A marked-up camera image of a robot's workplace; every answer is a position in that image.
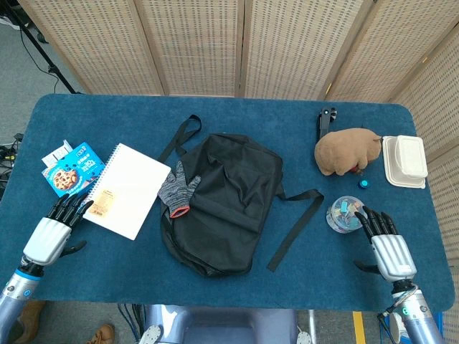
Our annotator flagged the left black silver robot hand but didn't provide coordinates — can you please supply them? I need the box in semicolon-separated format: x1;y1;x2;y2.
22;196;95;267

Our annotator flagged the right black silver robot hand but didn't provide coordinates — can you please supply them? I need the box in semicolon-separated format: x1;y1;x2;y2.
353;206;417;282

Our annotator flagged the white spiral notebook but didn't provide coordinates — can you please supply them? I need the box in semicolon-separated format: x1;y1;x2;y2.
81;143;172;241

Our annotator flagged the black backpack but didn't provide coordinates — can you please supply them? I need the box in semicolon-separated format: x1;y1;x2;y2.
157;114;326;279

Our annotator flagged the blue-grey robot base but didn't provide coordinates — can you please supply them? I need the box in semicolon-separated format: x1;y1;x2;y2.
141;304;313;344

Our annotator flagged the clear jar of colourful clips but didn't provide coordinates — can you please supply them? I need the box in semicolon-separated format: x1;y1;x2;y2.
325;195;369;234

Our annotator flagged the blue felt table cover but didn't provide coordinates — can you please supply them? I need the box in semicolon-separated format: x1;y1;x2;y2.
0;93;455;312

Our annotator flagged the blue cookie box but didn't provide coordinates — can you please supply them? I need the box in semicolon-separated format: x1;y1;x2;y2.
41;142;105;198

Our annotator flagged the brown shoe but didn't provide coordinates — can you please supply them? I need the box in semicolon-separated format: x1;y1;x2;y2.
17;300;47;333
85;323;115;344

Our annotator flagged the white lidded lunch container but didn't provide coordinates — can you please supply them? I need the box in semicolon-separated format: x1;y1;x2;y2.
382;135;430;190

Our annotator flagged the brown plush capybara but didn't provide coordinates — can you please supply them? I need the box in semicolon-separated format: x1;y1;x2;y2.
314;128;384;177

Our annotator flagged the grey knit glove orange cuff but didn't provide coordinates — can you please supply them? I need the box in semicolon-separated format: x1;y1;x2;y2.
157;161;202;220

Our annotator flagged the black handheld clamp tool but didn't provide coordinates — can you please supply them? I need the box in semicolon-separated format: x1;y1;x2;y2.
316;107;339;139

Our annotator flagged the black tripod stand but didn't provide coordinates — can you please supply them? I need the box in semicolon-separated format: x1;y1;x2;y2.
0;0;78;95

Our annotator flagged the woven folding screen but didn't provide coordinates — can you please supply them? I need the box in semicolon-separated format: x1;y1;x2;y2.
17;0;459;338

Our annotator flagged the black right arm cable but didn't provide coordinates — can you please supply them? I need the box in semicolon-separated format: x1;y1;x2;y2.
376;288;422;320

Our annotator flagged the floor cable tangle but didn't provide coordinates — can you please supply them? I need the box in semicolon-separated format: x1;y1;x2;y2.
0;133;24;180

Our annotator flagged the blue cable bundle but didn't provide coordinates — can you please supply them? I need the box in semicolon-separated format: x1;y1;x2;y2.
117;304;145;343

